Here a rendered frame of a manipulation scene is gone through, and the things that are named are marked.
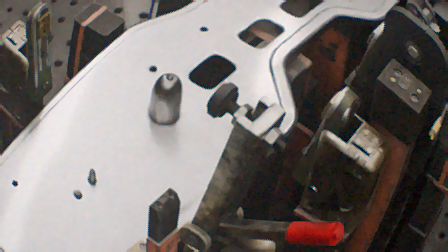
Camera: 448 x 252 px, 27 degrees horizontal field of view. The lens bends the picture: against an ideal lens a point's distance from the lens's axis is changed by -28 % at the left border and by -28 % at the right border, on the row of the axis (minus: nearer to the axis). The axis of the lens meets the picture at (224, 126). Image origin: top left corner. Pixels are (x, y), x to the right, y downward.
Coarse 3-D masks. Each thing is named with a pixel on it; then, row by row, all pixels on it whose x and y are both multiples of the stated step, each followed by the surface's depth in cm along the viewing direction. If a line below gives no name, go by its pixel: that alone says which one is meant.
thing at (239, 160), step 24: (216, 96) 92; (264, 96) 93; (240, 120) 91; (264, 120) 91; (240, 144) 92; (264, 144) 92; (288, 144) 92; (216, 168) 95; (240, 168) 94; (216, 192) 97; (240, 192) 98; (216, 216) 99
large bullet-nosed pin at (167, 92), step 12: (168, 72) 118; (156, 84) 117; (168, 84) 116; (180, 84) 117; (156, 96) 117; (168, 96) 117; (180, 96) 118; (156, 108) 118; (168, 108) 118; (180, 108) 119; (156, 120) 119; (168, 120) 119
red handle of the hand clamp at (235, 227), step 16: (224, 224) 101; (240, 224) 100; (256, 224) 100; (272, 224) 99; (288, 224) 98; (304, 224) 96; (320, 224) 94; (336, 224) 94; (272, 240) 98; (288, 240) 96; (304, 240) 95; (320, 240) 94; (336, 240) 94
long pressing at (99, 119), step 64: (256, 0) 134; (384, 0) 141; (128, 64) 124; (192, 64) 125; (256, 64) 126; (64, 128) 117; (128, 128) 118; (192, 128) 119; (0, 192) 108; (64, 192) 111; (128, 192) 113; (192, 192) 114
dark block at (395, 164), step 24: (384, 72) 112; (408, 72) 113; (384, 96) 112; (408, 96) 110; (384, 120) 114; (408, 120) 111; (408, 144) 113; (384, 192) 120; (384, 216) 125; (360, 240) 128
